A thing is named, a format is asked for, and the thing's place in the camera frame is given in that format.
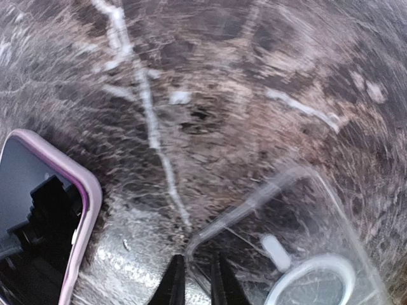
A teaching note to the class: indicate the clear phone case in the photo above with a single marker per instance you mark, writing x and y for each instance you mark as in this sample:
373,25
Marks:
290,242

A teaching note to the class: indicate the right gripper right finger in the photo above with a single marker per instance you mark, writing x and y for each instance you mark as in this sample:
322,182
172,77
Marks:
224,287

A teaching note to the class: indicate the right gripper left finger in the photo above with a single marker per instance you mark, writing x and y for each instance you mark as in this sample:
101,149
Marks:
171,290

